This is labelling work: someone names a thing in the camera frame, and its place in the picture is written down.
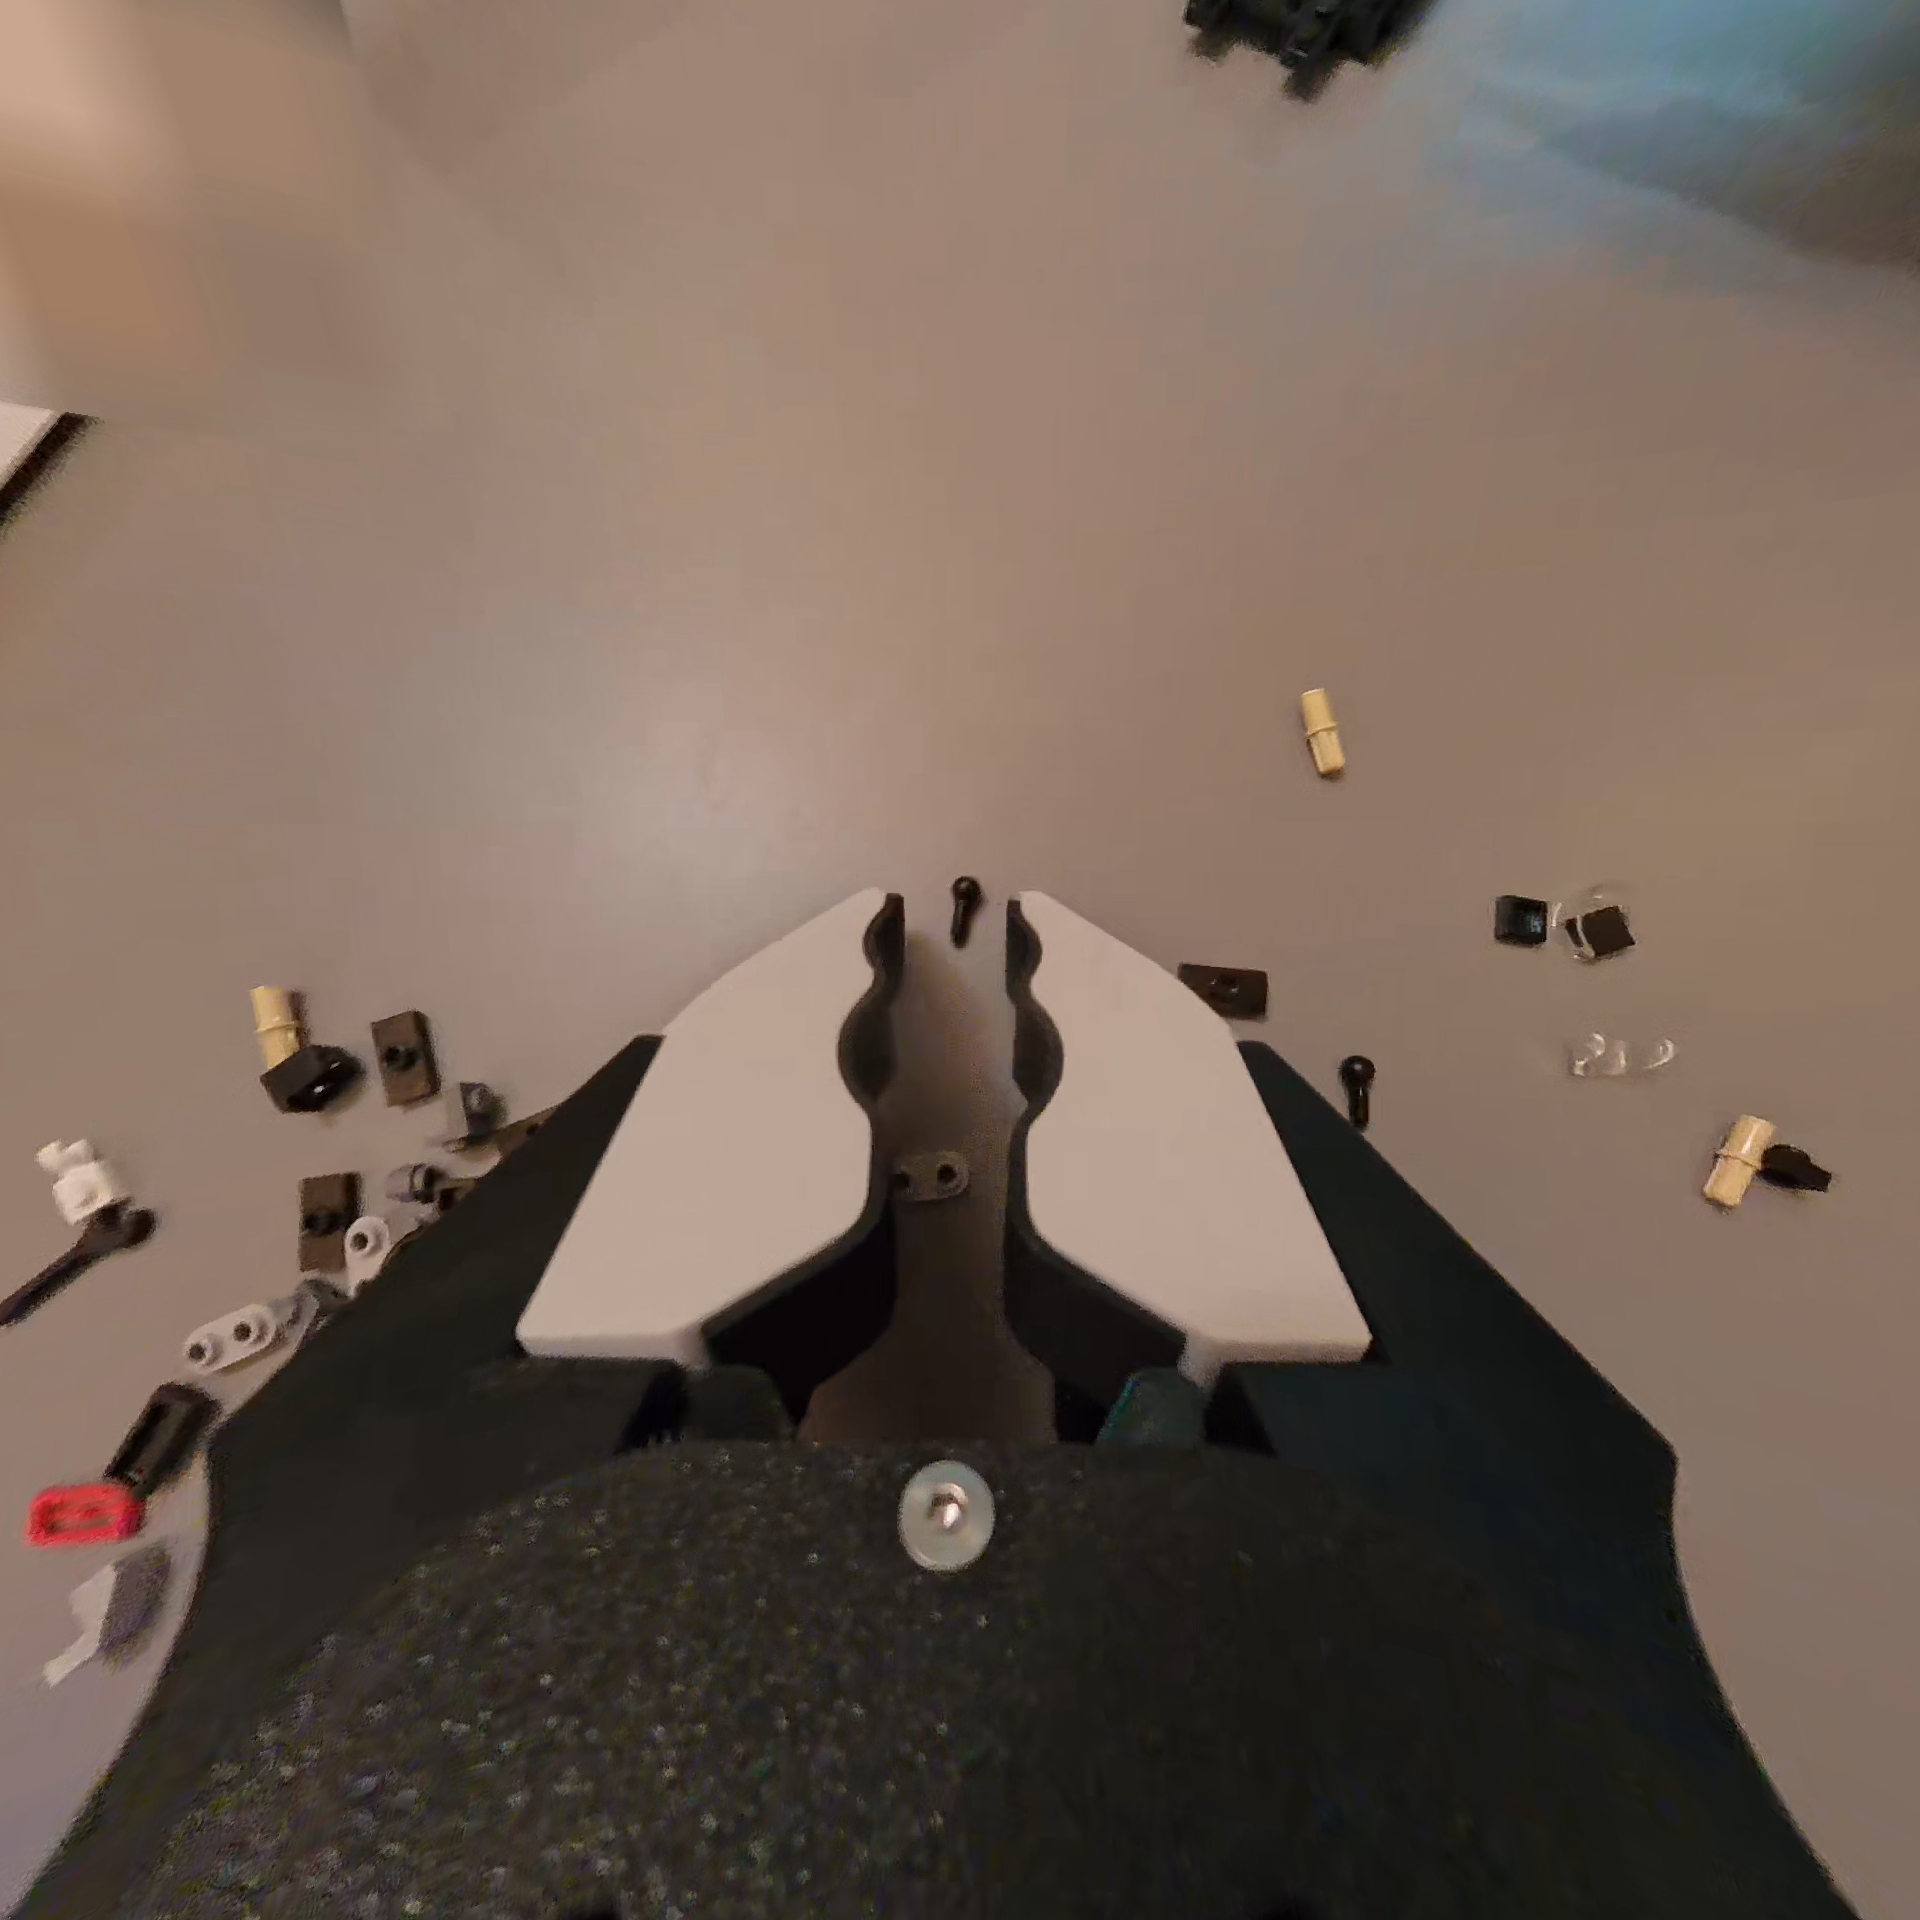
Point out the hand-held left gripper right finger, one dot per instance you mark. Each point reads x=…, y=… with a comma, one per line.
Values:
x=1170, y=1185

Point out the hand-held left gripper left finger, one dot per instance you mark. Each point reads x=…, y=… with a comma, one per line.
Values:
x=717, y=1185

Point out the pile of small toy bricks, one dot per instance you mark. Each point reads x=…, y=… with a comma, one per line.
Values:
x=407, y=1054

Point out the black toy pin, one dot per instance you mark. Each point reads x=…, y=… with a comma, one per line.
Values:
x=965, y=909

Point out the black studded toy plate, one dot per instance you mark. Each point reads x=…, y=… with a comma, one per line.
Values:
x=1306, y=27

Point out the grey desk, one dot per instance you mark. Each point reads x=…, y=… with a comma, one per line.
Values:
x=751, y=527

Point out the white and wood book stand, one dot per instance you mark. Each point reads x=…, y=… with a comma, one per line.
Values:
x=24, y=440

